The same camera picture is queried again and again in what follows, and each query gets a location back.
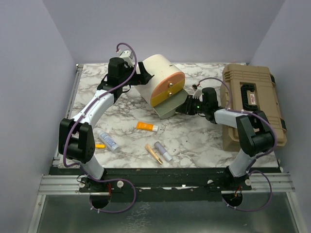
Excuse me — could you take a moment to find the grey bottom drawer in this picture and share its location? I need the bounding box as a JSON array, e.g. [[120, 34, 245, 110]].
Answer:
[[153, 89, 188, 119]]

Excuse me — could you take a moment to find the aluminium rail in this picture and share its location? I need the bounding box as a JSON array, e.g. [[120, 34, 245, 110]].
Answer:
[[38, 173, 295, 195]]

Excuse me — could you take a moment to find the cream round drawer organizer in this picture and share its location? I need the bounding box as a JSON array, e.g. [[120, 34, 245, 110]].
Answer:
[[135, 54, 181, 106]]

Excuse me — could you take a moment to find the peach top drawer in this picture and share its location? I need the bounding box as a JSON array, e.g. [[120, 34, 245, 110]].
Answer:
[[155, 71, 185, 89]]

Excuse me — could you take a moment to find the orange sunscreen tube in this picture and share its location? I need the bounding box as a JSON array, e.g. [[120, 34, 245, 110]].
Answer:
[[136, 122, 158, 132]]

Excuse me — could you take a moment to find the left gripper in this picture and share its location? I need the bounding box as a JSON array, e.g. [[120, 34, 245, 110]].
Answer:
[[121, 62, 152, 87]]

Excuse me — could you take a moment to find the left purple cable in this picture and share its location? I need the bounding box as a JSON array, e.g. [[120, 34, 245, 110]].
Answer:
[[63, 43, 137, 214]]

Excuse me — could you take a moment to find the lavender white bottle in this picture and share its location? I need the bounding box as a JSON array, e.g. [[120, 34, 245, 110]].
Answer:
[[154, 141, 173, 162]]

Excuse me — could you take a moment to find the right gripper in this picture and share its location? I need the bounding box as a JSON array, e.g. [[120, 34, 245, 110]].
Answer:
[[176, 95, 208, 116]]

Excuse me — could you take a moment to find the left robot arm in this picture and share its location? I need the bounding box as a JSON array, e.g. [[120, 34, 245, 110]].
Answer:
[[58, 57, 152, 192]]

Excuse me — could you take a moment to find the white blue tube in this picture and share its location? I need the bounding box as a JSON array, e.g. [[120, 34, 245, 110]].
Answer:
[[96, 129, 120, 152]]

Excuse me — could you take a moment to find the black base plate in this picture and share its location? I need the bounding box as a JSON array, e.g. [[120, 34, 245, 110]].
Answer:
[[49, 167, 250, 202]]

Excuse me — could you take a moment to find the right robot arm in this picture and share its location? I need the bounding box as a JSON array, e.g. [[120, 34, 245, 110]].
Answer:
[[176, 87, 277, 190]]

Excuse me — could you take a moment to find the tan plastic tool case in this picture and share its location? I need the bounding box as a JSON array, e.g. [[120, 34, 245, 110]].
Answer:
[[223, 64, 287, 148]]

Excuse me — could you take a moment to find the yellow drawer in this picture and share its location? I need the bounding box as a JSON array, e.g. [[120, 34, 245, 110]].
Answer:
[[150, 83, 184, 107]]

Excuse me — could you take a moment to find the beige gold concealer tube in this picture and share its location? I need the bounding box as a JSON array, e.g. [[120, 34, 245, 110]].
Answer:
[[145, 144, 163, 165]]

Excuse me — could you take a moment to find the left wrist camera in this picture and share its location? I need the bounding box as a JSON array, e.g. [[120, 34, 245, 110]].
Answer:
[[117, 49, 135, 66]]

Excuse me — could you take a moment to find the yellow mascara tube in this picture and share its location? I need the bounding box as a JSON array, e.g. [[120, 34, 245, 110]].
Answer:
[[95, 144, 105, 149]]

